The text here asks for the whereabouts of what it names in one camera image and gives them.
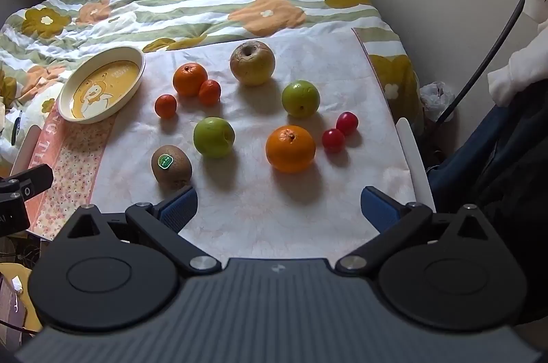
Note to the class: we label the yellow brown apple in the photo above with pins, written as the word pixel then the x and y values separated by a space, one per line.
pixel 251 63

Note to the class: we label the small tangerine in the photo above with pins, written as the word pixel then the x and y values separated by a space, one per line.
pixel 210 93

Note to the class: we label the green apple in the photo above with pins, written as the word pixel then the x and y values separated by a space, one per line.
pixel 300 99
pixel 213 137

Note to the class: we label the brown kiwi with sticker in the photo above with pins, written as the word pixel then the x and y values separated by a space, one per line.
pixel 171 168

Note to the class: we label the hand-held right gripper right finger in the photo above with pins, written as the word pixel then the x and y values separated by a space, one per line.
pixel 379 209

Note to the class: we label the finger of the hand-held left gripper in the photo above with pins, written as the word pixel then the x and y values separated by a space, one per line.
pixel 34 179

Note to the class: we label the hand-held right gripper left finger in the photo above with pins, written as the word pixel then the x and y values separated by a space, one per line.
pixel 180 209

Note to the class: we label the large orange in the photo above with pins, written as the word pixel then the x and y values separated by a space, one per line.
pixel 290 149

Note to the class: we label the dark blue jeans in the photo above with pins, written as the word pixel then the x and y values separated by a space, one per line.
pixel 501 157

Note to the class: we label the yellow bag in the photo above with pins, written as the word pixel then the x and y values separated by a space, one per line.
pixel 17 273

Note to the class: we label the white sweater sleeve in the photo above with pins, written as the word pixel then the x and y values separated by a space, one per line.
pixel 520 76

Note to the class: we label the medium orange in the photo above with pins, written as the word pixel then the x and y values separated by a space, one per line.
pixel 188 78

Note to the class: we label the pale pink cloth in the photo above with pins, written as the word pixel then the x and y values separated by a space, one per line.
pixel 257 213

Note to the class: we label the striped floral blanket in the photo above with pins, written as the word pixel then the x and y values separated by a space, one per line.
pixel 171 5

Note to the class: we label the cream cartoon print bowl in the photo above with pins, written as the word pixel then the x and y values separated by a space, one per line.
pixel 107 86

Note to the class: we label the small red-orange tomato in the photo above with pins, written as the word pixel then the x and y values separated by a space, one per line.
pixel 165 106

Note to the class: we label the crumpled plastic bag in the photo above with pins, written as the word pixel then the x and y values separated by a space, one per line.
pixel 436 99

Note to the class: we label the white flower pillow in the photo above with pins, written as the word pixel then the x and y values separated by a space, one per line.
pixel 43 106

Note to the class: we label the red cherry tomato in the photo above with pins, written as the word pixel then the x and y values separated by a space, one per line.
pixel 347 123
pixel 333 140

